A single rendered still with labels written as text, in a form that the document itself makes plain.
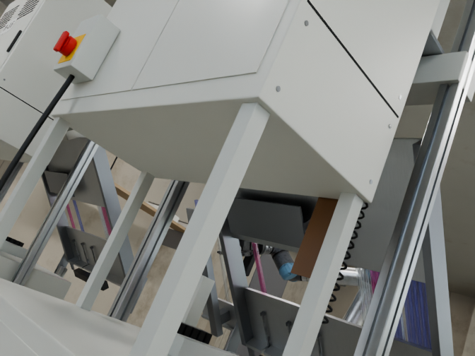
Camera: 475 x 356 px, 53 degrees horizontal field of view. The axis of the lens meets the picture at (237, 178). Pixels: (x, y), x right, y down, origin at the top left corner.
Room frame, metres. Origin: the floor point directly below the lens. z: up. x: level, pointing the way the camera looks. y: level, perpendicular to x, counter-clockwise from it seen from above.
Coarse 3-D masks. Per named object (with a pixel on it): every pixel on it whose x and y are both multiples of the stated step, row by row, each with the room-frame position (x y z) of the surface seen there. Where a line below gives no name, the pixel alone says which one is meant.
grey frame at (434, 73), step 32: (448, 64) 0.80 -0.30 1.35; (416, 96) 0.89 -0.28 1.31; (448, 96) 0.80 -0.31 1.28; (448, 128) 0.79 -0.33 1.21; (416, 160) 0.82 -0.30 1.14; (416, 192) 0.81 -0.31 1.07; (160, 224) 1.36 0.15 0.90; (416, 224) 0.79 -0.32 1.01; (416, 256) 0.81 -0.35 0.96; (128, 288) 1.35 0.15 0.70; (384, 288) 0.81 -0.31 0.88; (384, 320) 0.79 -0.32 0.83; (384, 352) 0.80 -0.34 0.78
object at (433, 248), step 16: (416, 144) 0.83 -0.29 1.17; (432, 224) 0.91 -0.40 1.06; (432, 240) 0.92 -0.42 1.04; (432, 256) 0.93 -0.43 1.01; (432, 272) 0.95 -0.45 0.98; (432, 288) 0.97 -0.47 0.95; (432, 304) 0.99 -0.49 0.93; (448, 304) 1.02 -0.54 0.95; (432, 320) 1.01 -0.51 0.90; (448, 320) 1.04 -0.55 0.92; (432, 336) 1.03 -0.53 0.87; (448, 336) 1.05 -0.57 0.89; (432, 352) 1.06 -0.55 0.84; (448, 352) 1.06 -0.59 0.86
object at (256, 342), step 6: (252, 342) 1.66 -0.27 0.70; (258, 342) 1.65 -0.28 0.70; (264, 342) 1.64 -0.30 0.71; (252, 348) 1.64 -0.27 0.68; (258, 348) 1.62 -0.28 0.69; (264, 348) 1.61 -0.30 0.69; (270, 348) 1.60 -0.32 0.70; (276, 348) 1.59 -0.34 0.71; (264, 354) 1.60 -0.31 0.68; (270, 354) 1.58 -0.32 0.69; (276, 354) 1.57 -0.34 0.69; (282, 354) 1.56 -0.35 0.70
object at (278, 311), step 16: (256, 304) 1.58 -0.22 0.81; (272, 304) 1.51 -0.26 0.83; (288, 304) 1.44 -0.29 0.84; (256, 320) 1.62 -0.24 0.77; (272, 320) 1.55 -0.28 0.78; (288, 320) 1.48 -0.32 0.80; (336, 320) 1.31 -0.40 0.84; (256, 336) 1.67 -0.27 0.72; (272, 336) 1.59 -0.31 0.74; (288, 336) 1.52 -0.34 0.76; (320, 336) 1.40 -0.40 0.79; (336, 336) 1.34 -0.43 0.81; (352, 336) 1.29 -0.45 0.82; (336, 352) 1.37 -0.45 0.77; (352, 352) 1.32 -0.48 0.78; (400, 352) 1.18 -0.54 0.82; (416, 352) 1.14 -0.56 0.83
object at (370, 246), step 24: (408, 144) 0.88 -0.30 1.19; (384, 168) 0.95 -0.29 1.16; (408, 168) 0.91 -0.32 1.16; (240, 192) 1.37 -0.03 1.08; (264, 192) 1.29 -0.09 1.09; (384, 192) 0.99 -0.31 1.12; (240, 216) 1.37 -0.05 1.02; (264, 216) 1.28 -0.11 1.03; (288, 216) 1.21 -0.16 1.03; (360, 216) 1.07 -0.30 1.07; (384, 216) 1.02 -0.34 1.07; (264, 240) 1.39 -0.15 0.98; (288, 240) 1.25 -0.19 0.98; (360, 240) 1.11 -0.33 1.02; (384, 240) 1.05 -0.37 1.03; (360, 264) 1.14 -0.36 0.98
